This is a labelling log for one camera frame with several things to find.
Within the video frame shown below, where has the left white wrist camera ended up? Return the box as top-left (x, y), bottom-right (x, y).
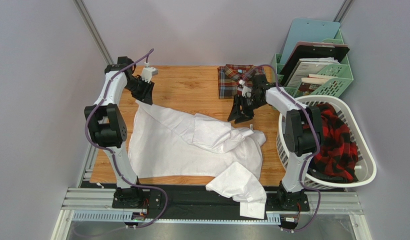
top-left (141, 62), bottom-right (159, 83)

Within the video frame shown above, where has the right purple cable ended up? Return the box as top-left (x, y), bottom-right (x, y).
top-left (239, 64), bottom-right (322, 233)

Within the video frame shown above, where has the white long sleeve shirt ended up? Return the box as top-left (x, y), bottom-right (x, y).
top-left (128, 102), bottom-right (267, 219)

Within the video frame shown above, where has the white slotted cable duct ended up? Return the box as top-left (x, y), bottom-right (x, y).
top-left (72, 210), bottom-right (281, 225)

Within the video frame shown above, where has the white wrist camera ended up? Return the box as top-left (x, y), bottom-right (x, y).
top-left (237, 79), bottom-right (252, 98)
top-left (141, 62), bottom-right (159, 83)

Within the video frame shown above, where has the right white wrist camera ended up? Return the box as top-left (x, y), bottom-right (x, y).
top-left (237, 79), bottom-right (252, 98)

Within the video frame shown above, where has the dark red book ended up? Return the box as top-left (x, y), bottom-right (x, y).
top-left (295, 74), bottom-right (334, 97)

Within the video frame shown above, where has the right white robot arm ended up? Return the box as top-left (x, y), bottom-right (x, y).
top-left (228, 74), bottom-right (323, 203)

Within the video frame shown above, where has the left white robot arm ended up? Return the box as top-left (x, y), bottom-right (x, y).
top-left (84, 56), bottom-right (158, 206)

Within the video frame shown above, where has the black clipboard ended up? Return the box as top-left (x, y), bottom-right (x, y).
top-left (280, 41), bottom-right (350, 87)

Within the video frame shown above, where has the aluminium frame rail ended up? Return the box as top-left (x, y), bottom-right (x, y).
top-left (51, 66), bottom-right (373, 240)

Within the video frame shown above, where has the white laundry basket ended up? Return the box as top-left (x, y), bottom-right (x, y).
top-left (296, 95), bottom-right (377, 190)

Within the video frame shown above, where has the white booklet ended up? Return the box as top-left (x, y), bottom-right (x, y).
top-left (283, 57), bottom-right (340, 88)

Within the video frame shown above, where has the blue clipboard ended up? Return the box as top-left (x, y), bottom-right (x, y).
top-left (279, 18), bottom-right (341, 64)

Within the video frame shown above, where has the folded plaid shirt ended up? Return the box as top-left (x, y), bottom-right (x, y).
top-left (217, 64), bottom-right (265, 99)

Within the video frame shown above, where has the red black plaid shirt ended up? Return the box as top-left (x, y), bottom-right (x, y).
top-left (307, 103), bottom-right (358, 184)

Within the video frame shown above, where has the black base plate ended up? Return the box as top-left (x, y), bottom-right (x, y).
top-left (82, 184), bottom-right (310, 220)

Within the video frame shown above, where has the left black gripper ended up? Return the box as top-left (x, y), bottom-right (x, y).
top-left (124, 76), bottom-right (155, 106)

